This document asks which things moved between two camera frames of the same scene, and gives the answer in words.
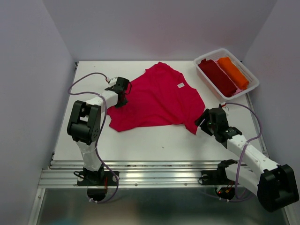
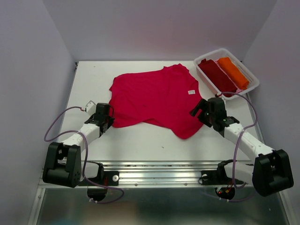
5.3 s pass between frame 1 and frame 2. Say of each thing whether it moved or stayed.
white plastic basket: stayed
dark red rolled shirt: stayed
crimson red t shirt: moved
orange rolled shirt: stayed
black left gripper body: moved
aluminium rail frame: stayed
